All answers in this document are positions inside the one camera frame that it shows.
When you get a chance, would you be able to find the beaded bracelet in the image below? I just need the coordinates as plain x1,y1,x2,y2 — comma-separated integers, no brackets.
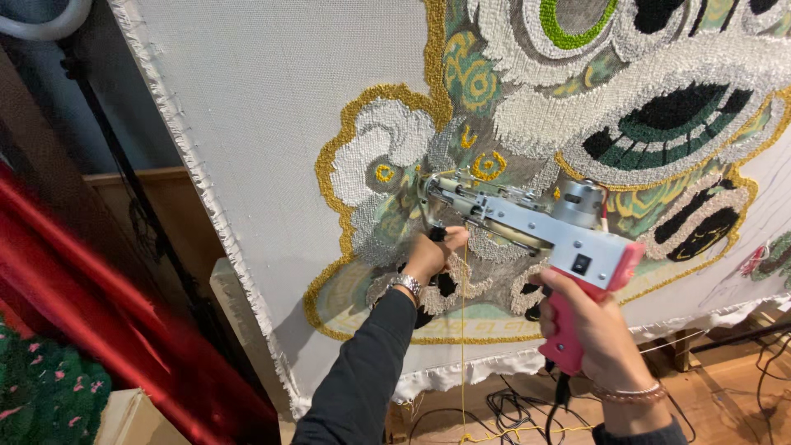
588,380,670,406

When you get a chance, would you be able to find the black metal bar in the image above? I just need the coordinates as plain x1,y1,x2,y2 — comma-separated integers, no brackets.
689,320,791,354

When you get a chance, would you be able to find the silver wristwatch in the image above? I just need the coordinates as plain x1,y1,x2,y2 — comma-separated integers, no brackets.
386,274,425,305

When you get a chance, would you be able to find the person's left hand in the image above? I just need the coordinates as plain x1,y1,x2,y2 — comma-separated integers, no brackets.
402,225,471,287

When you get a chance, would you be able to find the white tufting cloth with lion rug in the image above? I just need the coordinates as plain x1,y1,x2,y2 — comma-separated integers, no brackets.
108,0,791,421

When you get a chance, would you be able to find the white ring light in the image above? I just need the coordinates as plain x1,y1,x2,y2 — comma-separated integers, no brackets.
0,0,94,42

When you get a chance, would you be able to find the brown wooden cabinet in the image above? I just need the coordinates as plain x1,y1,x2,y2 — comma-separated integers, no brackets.
83,167,227,310

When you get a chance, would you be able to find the green rug with pink flowers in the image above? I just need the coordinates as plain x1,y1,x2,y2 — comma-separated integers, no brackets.
0,315,113,445

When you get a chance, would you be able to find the wooden tufting frame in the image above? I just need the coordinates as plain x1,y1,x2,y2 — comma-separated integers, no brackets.
209,256,791,445

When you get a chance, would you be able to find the pink and silver tufting gun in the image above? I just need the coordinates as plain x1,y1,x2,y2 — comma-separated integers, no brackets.
417,170,647,378

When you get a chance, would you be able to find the black stand pole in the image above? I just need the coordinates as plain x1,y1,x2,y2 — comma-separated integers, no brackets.
59,56,273,396

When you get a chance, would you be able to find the black power cord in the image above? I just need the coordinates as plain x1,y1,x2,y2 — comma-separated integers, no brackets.
544,358,573,445

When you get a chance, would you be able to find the yellow yarn strand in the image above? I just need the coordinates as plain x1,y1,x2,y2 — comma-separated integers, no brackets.
457,238,597,445

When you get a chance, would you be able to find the person's right hand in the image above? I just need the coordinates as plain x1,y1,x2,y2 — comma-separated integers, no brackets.
529,267,665,393

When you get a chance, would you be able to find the tangle of black cables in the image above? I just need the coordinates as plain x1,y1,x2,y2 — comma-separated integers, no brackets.
408,374,699,445

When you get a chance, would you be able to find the light wooden box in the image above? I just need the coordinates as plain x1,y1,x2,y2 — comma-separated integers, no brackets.
93,388,192,445

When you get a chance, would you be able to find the red satin cloth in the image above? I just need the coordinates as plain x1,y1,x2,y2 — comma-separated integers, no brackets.
0,161,282,445

